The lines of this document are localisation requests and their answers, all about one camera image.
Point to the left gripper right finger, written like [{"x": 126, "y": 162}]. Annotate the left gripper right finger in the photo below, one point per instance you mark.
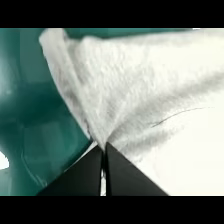
[{"x": 128, "y": 178}]

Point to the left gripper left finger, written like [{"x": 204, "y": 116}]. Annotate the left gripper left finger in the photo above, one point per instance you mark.
[{"x": 81, "y": 178}]

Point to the white garment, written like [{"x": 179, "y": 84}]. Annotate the white garment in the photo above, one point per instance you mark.
[{"x": 140, "y": 90}]

